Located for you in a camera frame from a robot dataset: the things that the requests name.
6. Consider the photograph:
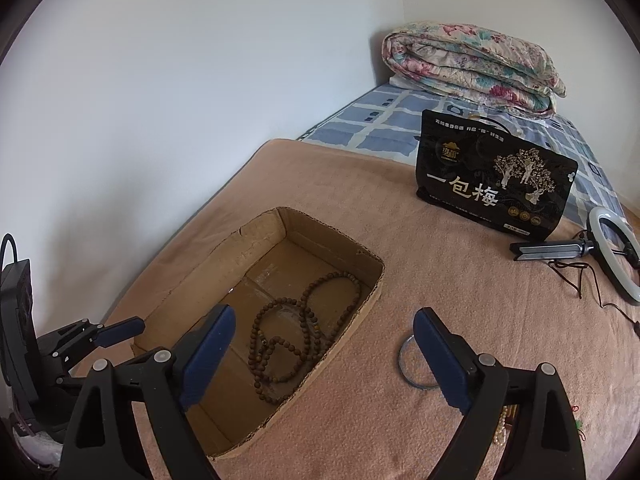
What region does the brown wooden bead necklace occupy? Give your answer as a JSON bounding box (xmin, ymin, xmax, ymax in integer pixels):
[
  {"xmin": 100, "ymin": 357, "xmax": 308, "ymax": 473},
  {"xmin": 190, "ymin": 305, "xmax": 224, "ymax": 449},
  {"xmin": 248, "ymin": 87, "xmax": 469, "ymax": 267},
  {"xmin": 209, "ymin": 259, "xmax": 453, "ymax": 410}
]
[{"xmin": 247, "ymin": 271, "xmax": 362, "ymax": 405}]

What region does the black folded tripod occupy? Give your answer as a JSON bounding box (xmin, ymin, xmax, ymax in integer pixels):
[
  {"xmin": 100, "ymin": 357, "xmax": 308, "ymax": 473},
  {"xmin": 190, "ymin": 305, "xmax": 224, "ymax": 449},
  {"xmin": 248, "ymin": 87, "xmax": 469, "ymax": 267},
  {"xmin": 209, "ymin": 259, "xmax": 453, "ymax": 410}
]
[{"xmin": 510, "ymin": 239, "xmax": 596, "ymax": 263}]

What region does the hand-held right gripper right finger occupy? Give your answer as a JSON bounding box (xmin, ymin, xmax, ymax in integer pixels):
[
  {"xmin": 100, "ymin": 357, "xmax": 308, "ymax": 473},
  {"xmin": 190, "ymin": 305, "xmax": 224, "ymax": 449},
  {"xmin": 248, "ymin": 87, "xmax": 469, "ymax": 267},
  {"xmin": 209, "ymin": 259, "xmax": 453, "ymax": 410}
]
[{"xmin": 412, "ymin": 307, "xmax": 587, "ymax": 480}]

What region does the red green cord ornament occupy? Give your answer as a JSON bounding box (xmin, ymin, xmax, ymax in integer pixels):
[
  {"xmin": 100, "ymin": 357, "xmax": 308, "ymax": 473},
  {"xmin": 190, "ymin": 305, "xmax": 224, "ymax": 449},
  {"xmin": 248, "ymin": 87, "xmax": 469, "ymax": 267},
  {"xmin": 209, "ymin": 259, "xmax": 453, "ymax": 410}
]
[{"xmin": 570, "ymin": 402, "xmax": 587, "ymax": 443}]

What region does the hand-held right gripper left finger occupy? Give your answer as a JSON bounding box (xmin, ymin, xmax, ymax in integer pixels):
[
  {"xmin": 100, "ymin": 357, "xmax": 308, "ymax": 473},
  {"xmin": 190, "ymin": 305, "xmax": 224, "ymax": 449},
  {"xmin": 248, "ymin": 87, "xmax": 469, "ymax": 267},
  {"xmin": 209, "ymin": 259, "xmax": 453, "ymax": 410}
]
[{"xmin": 59, "ymin": 304, "xmax": 237, "ymax": 480}]

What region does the cream bead bracelet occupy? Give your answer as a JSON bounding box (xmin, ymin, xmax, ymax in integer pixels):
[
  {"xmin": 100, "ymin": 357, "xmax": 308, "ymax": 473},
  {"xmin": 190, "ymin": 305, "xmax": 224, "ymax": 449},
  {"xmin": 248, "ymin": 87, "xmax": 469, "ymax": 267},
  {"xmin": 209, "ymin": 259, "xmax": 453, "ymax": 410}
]
[{"xmin": 492, "ymin": 405, "xmax": 516, "ymax": 446}]

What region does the black ring light cable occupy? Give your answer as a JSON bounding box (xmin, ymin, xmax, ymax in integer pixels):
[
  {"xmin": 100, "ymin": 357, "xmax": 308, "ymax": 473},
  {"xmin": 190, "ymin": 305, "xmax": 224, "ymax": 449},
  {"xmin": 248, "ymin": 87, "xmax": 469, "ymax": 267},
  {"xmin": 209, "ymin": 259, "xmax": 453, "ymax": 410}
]
[{"xmin": 550, "ymin": 230, "xmax": 640, "ymax": 333}]

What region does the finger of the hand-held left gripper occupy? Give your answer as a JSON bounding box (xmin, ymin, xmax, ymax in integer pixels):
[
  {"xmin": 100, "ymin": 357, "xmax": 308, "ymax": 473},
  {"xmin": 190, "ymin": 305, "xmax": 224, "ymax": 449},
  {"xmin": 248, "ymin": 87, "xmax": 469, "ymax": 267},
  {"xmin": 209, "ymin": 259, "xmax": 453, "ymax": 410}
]
[
  {"xmin": 42, "ymin": 316, "xmax": 147, "ymax": 351},
  {"xmin": 42, "ymin": 347, "xmax": 96, "ymax": 393}
]

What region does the blue bangle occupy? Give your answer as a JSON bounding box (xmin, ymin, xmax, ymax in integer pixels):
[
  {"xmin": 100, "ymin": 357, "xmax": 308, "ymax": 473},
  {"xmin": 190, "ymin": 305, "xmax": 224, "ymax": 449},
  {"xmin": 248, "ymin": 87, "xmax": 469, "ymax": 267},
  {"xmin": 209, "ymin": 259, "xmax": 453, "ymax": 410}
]
[{"xmin": 398, "ymin": 332, "xmax": 441, "ymax": 390}]

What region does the tan blanket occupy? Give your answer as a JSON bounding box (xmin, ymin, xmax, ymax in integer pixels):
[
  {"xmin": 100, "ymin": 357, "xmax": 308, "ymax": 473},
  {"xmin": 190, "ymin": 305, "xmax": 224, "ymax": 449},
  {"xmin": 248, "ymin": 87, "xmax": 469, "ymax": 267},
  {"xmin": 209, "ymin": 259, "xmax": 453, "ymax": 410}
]
[{"xmin": 30, "ymin": 139, "xmax": 640, "ymax": 480}]

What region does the blue checked bed sheet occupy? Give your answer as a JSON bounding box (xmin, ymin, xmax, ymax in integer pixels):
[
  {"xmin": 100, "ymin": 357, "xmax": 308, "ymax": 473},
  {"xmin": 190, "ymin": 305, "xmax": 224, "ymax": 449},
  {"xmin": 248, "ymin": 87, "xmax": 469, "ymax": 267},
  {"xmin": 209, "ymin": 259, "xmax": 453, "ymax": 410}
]
[{"xmin": 295, "ymin": 84, "xmax": 626, "ymax": 211}]

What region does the folded floral quilt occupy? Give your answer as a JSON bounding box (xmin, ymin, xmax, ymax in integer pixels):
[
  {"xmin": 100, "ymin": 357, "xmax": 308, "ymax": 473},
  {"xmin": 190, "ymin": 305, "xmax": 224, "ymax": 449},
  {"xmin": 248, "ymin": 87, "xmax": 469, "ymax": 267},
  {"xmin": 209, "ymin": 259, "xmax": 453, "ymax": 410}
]
[{"xmin": 381, "ymin": 21, "xmax": 568, "ymax": 120}]

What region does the cardboard box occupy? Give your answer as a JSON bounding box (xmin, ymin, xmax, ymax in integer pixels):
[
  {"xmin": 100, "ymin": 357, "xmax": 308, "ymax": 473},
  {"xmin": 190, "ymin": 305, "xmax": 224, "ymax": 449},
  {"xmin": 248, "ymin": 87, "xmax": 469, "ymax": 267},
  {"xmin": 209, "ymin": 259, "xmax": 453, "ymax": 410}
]
[{"xmin": 131, "ymin": 206, "xmax": 386, "ymax": 461}]

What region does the black snack bag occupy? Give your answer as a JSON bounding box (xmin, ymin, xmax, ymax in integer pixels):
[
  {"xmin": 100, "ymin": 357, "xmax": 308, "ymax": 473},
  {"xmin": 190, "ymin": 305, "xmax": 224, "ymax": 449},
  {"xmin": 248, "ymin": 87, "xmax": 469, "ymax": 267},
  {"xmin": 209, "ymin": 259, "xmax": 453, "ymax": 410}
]
[{"xmin": 415, "ymin": 109, "xmax": 580, "ymax": 241}]

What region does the white ring light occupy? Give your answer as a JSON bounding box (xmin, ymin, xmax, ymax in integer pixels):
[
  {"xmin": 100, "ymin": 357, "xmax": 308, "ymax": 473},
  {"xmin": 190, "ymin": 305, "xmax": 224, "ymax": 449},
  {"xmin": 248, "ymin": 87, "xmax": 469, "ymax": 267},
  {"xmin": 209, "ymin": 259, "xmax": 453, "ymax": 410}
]
[{"xmin": 586, "ymin": 207, "xmax": 640, "ymax": 303}]

